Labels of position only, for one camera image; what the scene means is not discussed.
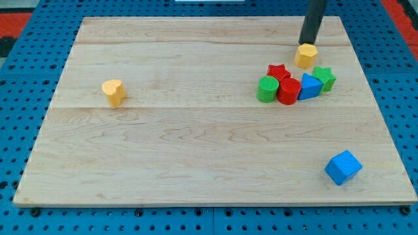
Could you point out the yellow heart block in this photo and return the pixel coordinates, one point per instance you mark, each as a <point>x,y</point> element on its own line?
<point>114,92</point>

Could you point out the red star block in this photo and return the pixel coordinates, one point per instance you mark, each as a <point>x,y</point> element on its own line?
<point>279,72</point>

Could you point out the yellow hexagon block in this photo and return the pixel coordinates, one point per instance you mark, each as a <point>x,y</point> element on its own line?
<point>305,56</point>

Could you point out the red cylinder block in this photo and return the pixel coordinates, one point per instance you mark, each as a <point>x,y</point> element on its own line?
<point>289,90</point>

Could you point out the blue triangle block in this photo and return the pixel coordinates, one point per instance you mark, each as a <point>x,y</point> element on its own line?
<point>310,88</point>

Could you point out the light wooden board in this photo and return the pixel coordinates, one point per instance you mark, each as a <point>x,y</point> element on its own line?
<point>191,131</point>

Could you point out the blue cube block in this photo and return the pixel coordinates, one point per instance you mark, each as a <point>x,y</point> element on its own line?
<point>343,167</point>

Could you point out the green star block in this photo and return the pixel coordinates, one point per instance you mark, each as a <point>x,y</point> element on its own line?
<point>325,76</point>

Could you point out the green cylinder block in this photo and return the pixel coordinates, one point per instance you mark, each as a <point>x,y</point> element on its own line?
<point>267,89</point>

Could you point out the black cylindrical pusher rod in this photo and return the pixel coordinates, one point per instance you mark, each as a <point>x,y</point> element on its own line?
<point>312,21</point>

